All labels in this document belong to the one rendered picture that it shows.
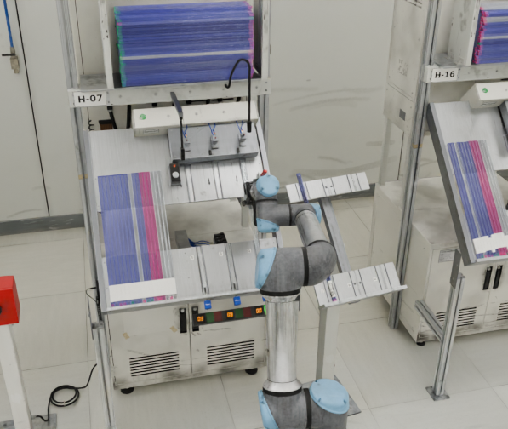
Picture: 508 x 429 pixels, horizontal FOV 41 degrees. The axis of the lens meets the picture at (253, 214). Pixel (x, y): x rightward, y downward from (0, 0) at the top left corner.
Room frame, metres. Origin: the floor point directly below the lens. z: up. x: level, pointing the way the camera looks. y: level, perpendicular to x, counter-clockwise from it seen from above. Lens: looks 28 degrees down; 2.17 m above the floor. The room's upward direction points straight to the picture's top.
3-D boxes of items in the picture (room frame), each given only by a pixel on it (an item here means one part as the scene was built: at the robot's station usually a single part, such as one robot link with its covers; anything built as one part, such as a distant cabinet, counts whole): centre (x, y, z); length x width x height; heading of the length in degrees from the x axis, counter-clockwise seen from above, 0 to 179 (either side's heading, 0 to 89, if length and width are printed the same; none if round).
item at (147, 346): (2.64, 0.35, 0.31); 0.70 x 0.65 x 0.62; 104
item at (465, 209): (2.81, -1.12, 0.65); 1.01 x 0.73 x 1.29; 14
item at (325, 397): (1.49, -0.22, 0.72); 0.13 x 0.12 x 0.14; 95
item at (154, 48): (2.54, 0.26, 1.52); 0.51 x 0.13 x 0.27; 104
